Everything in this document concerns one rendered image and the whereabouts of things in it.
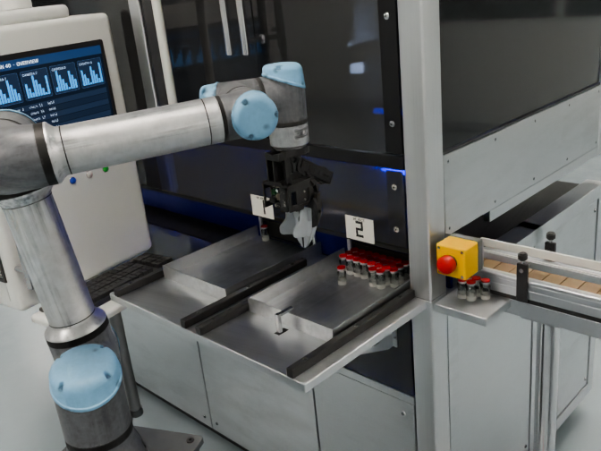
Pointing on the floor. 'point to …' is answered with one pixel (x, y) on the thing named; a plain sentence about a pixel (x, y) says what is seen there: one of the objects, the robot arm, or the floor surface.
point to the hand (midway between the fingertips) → (306, 240)
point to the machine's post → (425, 212)
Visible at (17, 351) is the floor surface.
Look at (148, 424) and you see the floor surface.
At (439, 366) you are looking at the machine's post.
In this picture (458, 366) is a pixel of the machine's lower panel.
